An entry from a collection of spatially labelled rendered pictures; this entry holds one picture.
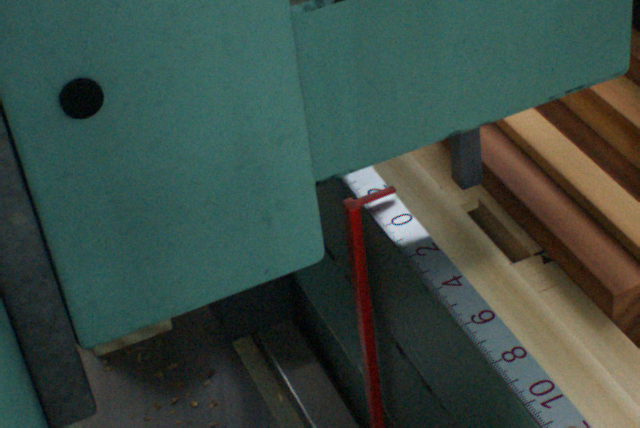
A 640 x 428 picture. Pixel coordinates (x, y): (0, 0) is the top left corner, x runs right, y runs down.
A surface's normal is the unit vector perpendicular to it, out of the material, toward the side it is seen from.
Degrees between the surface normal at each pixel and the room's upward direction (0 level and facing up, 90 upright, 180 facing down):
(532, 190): 0
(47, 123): 90
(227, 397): 0
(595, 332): 0
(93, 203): 90
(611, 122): 90
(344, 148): 90
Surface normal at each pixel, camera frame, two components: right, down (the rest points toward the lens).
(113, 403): -0.11, -0.78
